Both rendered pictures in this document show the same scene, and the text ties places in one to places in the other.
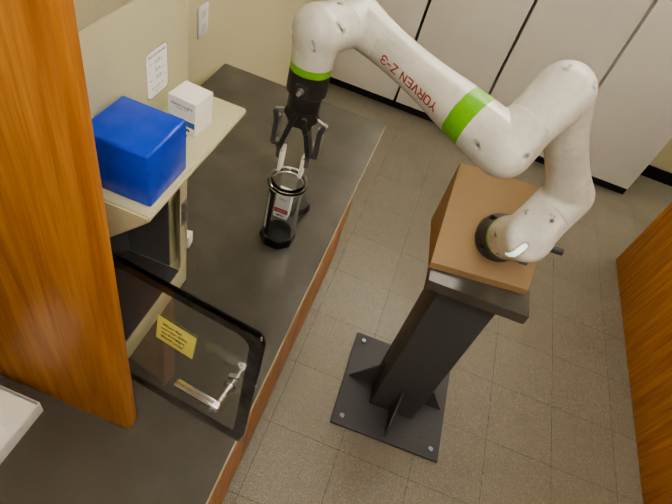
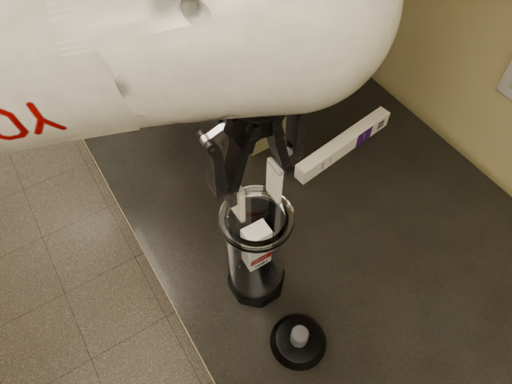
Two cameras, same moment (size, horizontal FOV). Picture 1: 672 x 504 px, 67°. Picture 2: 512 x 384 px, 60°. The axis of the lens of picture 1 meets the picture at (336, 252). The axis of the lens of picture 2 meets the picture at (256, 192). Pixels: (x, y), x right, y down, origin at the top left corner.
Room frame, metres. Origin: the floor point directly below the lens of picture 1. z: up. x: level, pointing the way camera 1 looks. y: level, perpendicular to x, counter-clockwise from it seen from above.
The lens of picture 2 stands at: (1.29, -0.02, 1.70)
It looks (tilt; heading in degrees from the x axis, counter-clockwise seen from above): 55 degrees down; 144
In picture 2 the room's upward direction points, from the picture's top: straight up
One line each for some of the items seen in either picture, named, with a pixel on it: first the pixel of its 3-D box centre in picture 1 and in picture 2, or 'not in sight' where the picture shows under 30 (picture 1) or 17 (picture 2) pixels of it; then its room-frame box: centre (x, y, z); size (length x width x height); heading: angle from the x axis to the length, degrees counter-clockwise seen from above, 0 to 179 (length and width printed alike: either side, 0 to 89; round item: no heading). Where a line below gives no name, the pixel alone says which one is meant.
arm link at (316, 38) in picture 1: (319, 37); not in sight; (1.03, 0.18, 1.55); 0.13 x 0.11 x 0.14; 151
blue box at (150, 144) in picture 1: (136, 150); not in sight; (0.52, 0.31, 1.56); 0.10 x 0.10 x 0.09; 86
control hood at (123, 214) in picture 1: (171, 167); not in sight; (0.61, 0.30, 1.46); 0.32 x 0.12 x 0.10; 176
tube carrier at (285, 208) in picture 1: (282, 208); (256, 251); (1.02, 0.18, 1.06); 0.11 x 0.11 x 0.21
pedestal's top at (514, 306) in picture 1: (479, 265); not in sight; (1.21, -0.45, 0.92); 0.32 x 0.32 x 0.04; 88
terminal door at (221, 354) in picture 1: (179, 357); not in sight; (0.43, 0.20, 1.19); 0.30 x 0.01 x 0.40; 78
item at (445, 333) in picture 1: (428, 341); not in sight; (1.21, -0.45, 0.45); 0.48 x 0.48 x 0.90; 88
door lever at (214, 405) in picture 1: (204, 388); not in sight; (0.39, 0.14, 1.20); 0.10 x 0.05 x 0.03; 78
